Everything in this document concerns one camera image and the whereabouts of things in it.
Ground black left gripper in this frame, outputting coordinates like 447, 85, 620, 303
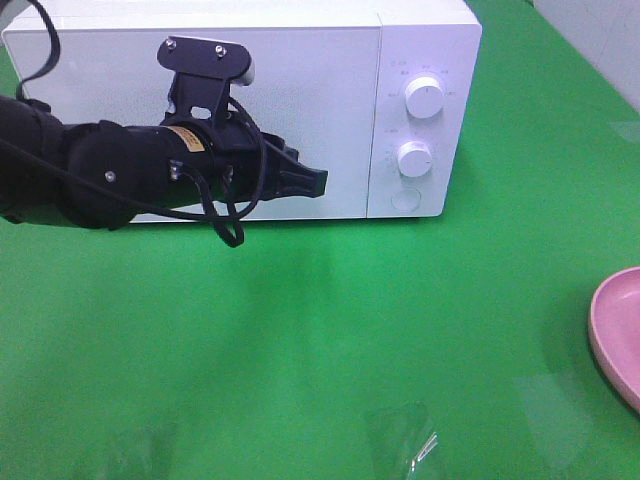
157, 35, 328, 200

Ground round door release button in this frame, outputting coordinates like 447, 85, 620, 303
391, 188, 421, 212

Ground white timer knob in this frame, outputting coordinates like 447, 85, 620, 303
397, 141, 433, 178

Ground pink round plate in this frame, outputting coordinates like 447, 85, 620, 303
588, 266, 639, 413

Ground white microwave door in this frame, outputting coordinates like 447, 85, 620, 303
4, 22, 379, 220

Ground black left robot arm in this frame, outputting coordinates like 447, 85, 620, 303
1, 36, 328, 243

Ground white microwave oven body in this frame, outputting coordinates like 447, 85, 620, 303
2, 1, 482, 218

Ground upper white power knob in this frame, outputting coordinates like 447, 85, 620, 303
404, 74, 444, 119

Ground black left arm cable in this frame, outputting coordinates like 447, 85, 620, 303
0, 0, 266, 249

